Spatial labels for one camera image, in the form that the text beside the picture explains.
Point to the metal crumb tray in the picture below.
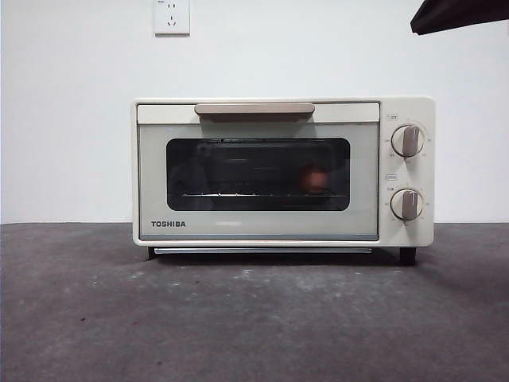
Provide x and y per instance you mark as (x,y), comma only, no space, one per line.
(262,250)

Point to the brown egg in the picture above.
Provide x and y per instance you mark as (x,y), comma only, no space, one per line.
(313,179)

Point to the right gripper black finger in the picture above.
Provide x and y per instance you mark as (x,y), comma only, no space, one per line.
(465,14)

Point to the cream oven knob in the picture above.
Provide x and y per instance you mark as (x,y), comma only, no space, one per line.
(408,140)
(406,204)

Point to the cream Toshiba toaster oven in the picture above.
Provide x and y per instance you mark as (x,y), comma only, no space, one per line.
(401,175)

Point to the white wall socket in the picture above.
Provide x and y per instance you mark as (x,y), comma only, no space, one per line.
(172,18)

